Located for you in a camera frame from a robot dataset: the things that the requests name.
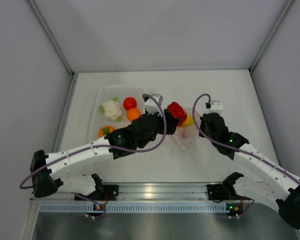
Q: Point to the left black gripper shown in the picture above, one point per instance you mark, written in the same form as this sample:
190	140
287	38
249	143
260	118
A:
171	122

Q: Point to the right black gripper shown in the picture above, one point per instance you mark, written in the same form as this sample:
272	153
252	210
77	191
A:
203	122

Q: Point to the fake red bell pepper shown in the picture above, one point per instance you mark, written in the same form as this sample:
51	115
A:
177	112

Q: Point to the small yellow fake fruit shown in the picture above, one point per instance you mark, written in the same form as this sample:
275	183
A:
189	121

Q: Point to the clear zip top bag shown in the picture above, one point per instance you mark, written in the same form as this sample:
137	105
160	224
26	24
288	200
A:
186	135

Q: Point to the fake orange fruit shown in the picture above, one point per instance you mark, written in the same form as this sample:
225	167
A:
133	114

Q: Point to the fake red tomato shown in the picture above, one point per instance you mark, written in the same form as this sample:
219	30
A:
129	103

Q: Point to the fake white cauliflower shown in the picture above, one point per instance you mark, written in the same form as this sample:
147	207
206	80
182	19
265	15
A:
111	109

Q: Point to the fake orange bell pepper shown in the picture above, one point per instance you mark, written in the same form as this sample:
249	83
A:
105	130

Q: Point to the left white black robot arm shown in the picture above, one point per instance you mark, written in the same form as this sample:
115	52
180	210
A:
54	172

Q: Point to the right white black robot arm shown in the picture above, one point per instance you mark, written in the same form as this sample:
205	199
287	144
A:
279	189

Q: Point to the white plastic basket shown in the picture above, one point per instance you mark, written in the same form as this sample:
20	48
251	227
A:
97	119

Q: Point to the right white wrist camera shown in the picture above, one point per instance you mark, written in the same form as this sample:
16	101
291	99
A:
214	106

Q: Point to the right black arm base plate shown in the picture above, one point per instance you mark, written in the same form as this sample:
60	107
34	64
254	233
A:
216	192

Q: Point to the aluminium mounting rail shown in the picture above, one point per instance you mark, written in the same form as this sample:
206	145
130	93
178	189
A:
141	192

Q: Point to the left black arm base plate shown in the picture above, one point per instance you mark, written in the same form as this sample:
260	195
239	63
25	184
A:
109	192

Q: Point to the white slotted cable duct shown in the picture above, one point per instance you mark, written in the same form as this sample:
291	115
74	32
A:
121	207

